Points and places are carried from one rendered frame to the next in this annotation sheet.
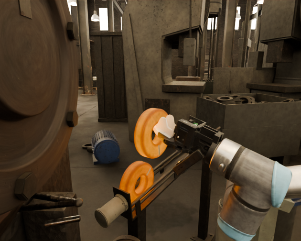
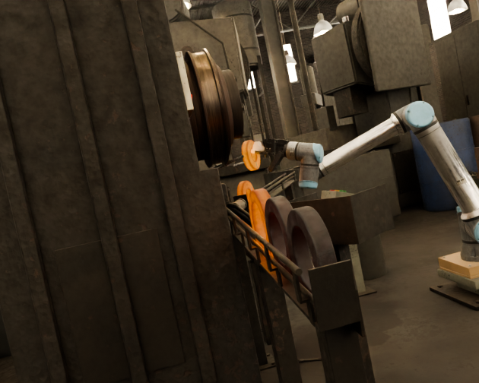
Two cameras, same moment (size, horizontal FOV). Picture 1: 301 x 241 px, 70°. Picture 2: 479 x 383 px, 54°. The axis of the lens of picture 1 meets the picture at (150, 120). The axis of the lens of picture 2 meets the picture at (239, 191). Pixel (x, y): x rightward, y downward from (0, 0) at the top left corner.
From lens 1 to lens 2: 1.80 m
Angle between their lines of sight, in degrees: 16
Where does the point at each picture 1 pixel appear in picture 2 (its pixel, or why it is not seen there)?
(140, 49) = not seen: hidden behind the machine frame
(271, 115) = (353, 171)
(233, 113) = not seen: hidden behind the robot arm
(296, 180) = (331, 156)
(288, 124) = (377, 178)
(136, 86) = not seen: hidden behind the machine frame
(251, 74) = (326, 137)
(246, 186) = (304, 156)
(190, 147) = (274, 151)
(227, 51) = (288, 119)
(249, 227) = (312, 176)
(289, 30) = (351, 75)
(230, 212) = (302, 174)
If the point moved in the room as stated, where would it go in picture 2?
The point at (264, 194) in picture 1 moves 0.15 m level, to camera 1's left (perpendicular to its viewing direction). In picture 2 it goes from (312, 156) to (282, 162)
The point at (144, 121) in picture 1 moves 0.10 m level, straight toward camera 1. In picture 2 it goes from (245, 145) to (251, 144)
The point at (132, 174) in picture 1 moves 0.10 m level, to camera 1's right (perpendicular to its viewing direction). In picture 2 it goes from (243, 185) to (262, 181)
